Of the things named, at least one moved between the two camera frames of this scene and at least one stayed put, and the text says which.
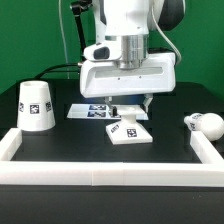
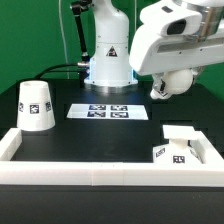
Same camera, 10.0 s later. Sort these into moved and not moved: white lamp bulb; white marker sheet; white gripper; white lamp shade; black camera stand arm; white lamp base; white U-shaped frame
Moved: white lamp bulb; white gripper; white lamp base
Not moved: black camera stand arm; white U-shaped frame; white lamp shade; white marker sheet
